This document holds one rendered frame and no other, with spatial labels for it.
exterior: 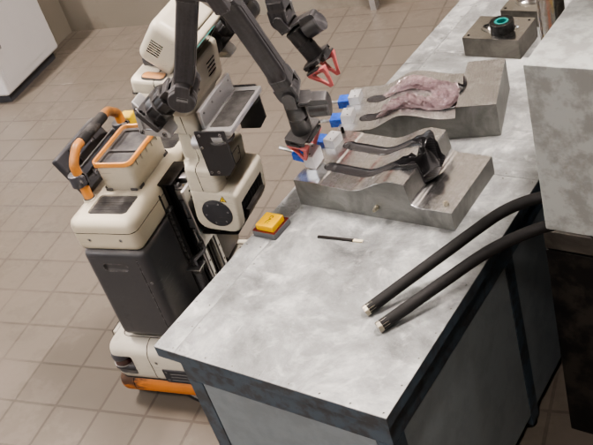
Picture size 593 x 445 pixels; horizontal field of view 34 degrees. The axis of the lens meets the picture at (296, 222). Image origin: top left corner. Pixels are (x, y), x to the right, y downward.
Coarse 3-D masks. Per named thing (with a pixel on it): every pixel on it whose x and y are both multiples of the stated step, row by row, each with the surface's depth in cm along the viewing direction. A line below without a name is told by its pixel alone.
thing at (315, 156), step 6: (312, 144) 275; (288, 150) 279; (300, 150) 277; (312, 150) 274; (318, 150) 274; (294, 156) 277; (312, 156) 272; (318, 156) 275; (306, 162) 276; (312, 162) 274; (318, 162) 276; (312, 168) 276
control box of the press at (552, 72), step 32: (576, 0) 193; (576, 32) 183; (544, 64) 177; (576, 64) 174; (544, 96) 180; (576, 96) 177; (544, 128) 185; (576, 128) 181; (544, 160) 190; (576, 160) 186; (544, 192) 196; (576, 192) 191; (576, 224) 196
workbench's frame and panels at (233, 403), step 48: (528, 240) 266; (480, 288) 244; (528, 288) 272; (480, 336) 249; (528, 336) 278; (192, 384) 254; (240, 384) 239; (432, 384) 230; (480, 384) 254; (528, 384) 283; (240, 432) 257; (288, 432) 242; (336, 432) 229; (384, 432) 216; (432, 432) 234; (480, 432) 259
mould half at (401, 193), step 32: (352, 160) 276; (384, 160) 270; (448, 160) 267; (480, 160) 264; (320, 192) 272; (352, 192) 265; (384, 192) 258; (416, 192) 257; (448, 192) 256; (480, 192) 262; (448, 224) 252
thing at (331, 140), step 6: (330, 132) 285; (336, 132) 284; (324, 138) 283; (330, 138) 283; (336, 138) 282; (342, 138) 285; (318, 144) 286; (324, 144) 284; (330, 144) 282; (336, 144) 283
